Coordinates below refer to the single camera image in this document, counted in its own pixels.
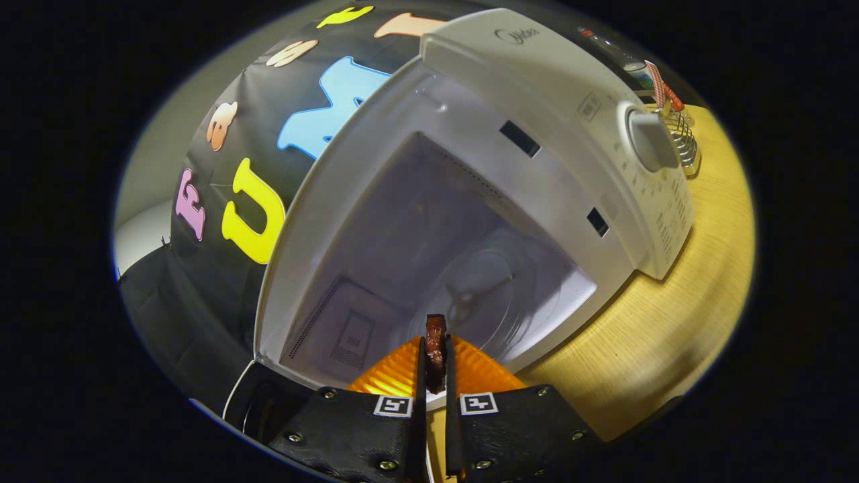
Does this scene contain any white toaster oven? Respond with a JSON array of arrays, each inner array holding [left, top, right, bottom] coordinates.
[[221, 8, 695, 443]]

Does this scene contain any clear bottle with red label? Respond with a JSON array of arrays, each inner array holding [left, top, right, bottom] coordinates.
[[578, 27, 655, 91]]

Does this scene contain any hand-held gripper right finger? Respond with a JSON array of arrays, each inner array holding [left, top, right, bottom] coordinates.
[[444, 334, 605, 483]]

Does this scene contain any red white striped straw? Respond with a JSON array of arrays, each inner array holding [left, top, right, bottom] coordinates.
[[644, 60, 685, 111]]

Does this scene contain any red-brown meat piece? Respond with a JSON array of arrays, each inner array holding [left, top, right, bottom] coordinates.
[[424, 314, 448, 395]]

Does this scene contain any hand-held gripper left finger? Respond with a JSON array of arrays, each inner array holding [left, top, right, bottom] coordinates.
[[268, 335, 427, 483]]

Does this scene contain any metal wire utensil holder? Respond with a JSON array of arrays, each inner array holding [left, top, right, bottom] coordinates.
[[644, 101, 702, 178]]

